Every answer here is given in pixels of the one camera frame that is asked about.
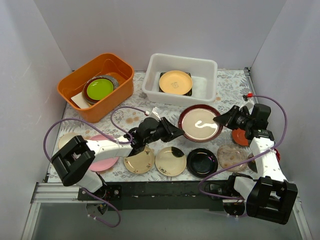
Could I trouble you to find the red rimmed grey plate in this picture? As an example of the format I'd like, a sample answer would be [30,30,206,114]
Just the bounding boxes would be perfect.
[178,104,223,143]

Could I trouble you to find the yellow bear plate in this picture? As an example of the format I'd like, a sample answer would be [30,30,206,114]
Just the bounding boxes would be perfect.
[158,70,193,96]

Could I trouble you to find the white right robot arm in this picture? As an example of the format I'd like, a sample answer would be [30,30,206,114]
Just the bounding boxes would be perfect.
[213,103,298,225]

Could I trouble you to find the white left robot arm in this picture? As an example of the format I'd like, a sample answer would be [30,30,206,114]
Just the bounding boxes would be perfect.
[50,117,185,200]

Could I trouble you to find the white plastic bin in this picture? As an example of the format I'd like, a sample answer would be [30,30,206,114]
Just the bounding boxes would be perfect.
[141,53,218,107]

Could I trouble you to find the dark red plate in bin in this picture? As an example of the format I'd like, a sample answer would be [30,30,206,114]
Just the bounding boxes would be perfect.
[82,75,120,105]

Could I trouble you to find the orange plastic bin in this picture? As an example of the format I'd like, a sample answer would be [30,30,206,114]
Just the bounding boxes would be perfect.
[57,53,135,123]

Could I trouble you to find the white square plate in bin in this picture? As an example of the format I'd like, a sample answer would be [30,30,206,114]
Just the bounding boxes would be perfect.
[70,92,91,109]

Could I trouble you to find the red small bowl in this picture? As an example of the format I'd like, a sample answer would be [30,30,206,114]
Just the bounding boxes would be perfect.
[231,128,249,147]

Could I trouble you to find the cream plate with green patch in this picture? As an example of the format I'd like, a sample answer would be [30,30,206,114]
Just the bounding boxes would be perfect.
[155,146,187,177]

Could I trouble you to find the cream floral plate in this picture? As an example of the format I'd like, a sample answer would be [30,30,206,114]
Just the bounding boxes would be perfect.
[124,146,155,175]

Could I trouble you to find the pink speckled glass plate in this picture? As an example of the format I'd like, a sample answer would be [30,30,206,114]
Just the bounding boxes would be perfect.
[217,144,248,169]

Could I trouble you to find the floral table mat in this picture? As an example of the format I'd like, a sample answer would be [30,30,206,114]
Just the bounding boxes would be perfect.
[55,69,254,183]

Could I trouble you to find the black skull mug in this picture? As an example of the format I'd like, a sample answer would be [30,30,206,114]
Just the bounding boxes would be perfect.
[247,153,258,173]

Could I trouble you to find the black round plate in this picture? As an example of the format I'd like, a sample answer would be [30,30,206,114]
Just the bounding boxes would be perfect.
[186,148,218,179]

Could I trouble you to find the lime green plate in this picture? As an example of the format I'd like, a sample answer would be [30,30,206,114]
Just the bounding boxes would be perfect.
[86,78,114,101]

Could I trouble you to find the small cream bowl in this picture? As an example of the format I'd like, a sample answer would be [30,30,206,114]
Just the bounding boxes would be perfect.
[58,132,78,150]

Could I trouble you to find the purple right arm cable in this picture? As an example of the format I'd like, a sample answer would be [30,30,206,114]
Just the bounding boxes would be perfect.
[198,92,288,218]

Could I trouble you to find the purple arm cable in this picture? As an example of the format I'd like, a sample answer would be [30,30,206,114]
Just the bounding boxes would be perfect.
[198,92,288,218]
[43,106,153,228]

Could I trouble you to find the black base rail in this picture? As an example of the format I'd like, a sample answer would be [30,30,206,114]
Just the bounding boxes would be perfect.
[77,172,251,211]

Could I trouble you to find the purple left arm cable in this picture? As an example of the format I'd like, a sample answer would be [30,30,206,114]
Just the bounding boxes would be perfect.
[43,106,153,228]

